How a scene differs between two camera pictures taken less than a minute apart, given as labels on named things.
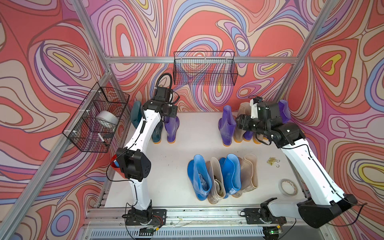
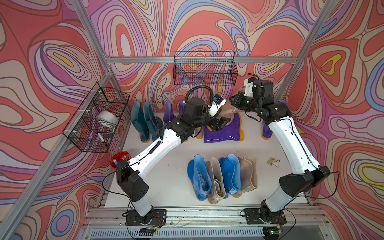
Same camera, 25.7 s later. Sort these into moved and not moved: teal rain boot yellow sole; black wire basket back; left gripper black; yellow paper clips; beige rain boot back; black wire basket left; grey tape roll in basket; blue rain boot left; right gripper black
Moved: beige rain boot back; right gripper black; left gripper black
Not moved: blue rain boot left; black wire basket back; black wire basket left; teal rain boot yellow sole; grey tape roll in basket; yellow paper clips
